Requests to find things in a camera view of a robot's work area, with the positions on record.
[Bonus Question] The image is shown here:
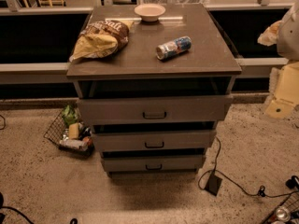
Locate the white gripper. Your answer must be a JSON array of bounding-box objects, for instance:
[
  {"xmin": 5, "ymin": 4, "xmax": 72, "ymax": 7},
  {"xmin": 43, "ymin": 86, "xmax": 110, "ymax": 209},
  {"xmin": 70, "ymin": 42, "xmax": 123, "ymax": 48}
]
[{"xmin": 257, "ymin": 21, "xmax": 299, "ymax": 119}]

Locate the grey top drawer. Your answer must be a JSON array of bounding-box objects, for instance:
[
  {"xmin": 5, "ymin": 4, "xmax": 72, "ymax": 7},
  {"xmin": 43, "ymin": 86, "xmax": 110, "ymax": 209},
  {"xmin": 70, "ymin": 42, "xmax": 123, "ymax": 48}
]
[{"xmin": 77, "ymin": 95, "xmax": 233, "ymax": 125}]

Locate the grey drawer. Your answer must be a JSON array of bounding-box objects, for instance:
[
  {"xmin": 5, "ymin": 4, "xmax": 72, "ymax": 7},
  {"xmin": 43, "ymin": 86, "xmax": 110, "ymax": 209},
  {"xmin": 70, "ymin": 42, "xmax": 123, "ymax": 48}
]
[
  {"xmin": 77, "ymin": 95, "xmax": 233, "ymax": 125},
  {"xmin": 102, "ymin": 155, "xmax": 206, "ymax": 173},
  {"xmin": 93, "ymin": 130, "xmax": 216, "ymax": 152}
]

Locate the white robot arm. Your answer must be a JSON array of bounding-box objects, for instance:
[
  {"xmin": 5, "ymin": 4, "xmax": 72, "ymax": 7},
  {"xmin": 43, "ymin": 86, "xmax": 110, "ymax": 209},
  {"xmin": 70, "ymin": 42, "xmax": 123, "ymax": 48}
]
[{"xmin": 257, "ymin": 1, "xmax": 299, "ymax": 119}]

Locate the grey drawer cabinet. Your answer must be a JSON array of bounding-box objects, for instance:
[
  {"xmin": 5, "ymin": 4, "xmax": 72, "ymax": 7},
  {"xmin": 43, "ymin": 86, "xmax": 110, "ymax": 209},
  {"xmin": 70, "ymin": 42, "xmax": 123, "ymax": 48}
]
[{"xmin": 65, "ymin": 3, "xmax": 243, "ymax": 178}]

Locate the grey bottom drawer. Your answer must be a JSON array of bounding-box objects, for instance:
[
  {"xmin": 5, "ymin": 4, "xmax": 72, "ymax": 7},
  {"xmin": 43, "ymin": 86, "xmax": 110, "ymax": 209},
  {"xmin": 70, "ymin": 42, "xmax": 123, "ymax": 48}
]
[{"xmin": 102, "ymin": 155, "xmax": 206, "ymax": 173}]

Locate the grey middle drawer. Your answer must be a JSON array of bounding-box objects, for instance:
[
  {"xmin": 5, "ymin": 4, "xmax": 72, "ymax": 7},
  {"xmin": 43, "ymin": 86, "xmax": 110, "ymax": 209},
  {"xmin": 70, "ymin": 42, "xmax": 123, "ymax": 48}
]
[{"xmin": 93, "ymin": 130, "xmax": 216, "ymax": 152}]

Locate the blue silver drink can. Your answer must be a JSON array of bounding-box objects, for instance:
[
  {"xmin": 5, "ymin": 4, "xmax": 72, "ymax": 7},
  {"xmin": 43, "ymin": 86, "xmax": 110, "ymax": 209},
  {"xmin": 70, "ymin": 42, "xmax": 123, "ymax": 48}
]
[{"xmin": 156, "ymin": 36, "xmax": 192, "ymax": 61}]

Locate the white ceramic bowl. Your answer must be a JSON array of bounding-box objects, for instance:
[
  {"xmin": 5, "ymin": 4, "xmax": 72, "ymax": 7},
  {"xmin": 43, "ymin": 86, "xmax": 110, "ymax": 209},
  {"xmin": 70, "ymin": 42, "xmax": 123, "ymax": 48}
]
[{"xmin": 135, "ymin": 4, "xmax": 165, "ymax": 22}]

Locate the black floor stand plate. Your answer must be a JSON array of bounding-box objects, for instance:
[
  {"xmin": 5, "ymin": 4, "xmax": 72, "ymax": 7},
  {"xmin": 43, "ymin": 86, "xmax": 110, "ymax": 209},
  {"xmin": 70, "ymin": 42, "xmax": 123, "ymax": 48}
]
[{"xmin": 205, "ymin": 172, "xmax": 222, "ymax": 196}]

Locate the brown yellow chip bag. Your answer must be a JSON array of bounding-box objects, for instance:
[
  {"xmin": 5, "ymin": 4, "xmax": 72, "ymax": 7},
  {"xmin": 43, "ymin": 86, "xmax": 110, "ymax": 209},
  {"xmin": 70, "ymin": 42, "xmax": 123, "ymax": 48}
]
[{"xmin": 69, "ymin": 20, "xmax": 134, "ymax": 62}]

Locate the silver can right basket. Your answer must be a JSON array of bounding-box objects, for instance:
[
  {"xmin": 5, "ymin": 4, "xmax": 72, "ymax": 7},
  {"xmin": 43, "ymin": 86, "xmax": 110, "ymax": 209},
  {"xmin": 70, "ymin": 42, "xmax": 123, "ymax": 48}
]
[{"xmin": 275, "ymin": 206, "xmax": 291, "ymax": 222}]

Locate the black floor cable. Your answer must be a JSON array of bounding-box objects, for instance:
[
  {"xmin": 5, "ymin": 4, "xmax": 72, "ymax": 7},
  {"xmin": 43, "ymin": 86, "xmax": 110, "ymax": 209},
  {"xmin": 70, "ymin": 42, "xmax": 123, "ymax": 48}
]
[{"xmin": 197, "ymin": 136, "xmax": 299, "ymax": 199}]

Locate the black wire basket right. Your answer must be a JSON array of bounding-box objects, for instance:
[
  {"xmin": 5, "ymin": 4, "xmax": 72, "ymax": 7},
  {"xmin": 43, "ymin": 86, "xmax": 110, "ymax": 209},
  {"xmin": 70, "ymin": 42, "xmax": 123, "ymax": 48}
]
[{"xmin": 261, "ymin": 192, "xmax": 299, "ymax": 224}]

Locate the black wire basket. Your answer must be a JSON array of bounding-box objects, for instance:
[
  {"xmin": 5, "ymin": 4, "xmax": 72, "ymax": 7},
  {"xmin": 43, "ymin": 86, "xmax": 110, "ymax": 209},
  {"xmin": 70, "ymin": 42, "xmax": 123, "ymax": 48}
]
[
  {"xmin": 261, "ymin": 192, "xmax": 299, "ymax": 224},
  {"xmin": 44, "ymin": 112, "xmax": 94, "ymax": 157}
]

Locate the black wire basket left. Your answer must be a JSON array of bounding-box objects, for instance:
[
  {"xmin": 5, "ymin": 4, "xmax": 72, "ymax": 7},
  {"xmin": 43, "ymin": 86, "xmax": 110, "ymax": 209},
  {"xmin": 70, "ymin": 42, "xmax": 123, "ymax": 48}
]
[{"xmin": 44, "ymin": 112, "xmax": 94, "ymax": 157}]

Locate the black cable bottom left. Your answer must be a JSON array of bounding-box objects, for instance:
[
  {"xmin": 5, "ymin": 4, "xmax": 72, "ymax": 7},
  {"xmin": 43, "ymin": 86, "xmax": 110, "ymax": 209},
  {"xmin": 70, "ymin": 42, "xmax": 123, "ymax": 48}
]
[{"xmin": 0, "ymin": 192, "xmax": 78, "ymax": 224}]

